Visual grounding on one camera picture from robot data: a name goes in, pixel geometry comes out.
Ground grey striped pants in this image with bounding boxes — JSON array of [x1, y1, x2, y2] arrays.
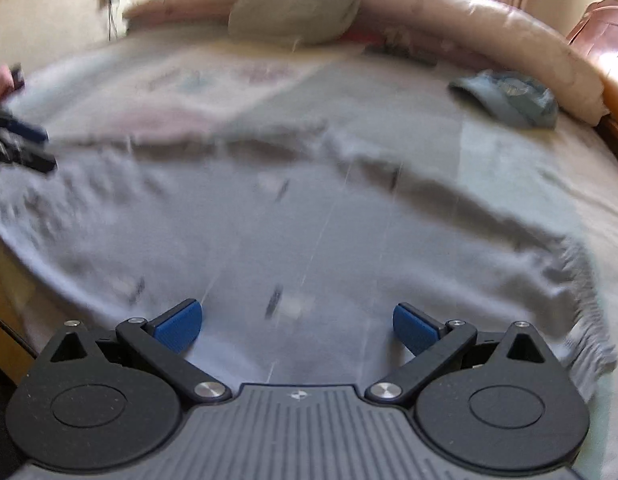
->
[[0, 131, 617, 396]]

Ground dark folded garment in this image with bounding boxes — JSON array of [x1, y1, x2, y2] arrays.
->
[[10, 63, 24, 91]]

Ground blue baseball cap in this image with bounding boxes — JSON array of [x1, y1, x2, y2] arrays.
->
[[448, 70, 560, 129]]

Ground grey cat face cushion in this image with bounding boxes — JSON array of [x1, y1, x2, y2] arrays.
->
[[228, 0, 360, 48]]

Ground black phone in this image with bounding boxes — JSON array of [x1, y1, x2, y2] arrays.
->
[[364, 44, 438, 67]]

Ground pink folded quilt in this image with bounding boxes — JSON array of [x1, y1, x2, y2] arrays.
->
[[123, 0, 609, 126]]

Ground wooden headboard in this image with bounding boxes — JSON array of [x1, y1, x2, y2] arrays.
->
[[567, 0, 618, 160]]

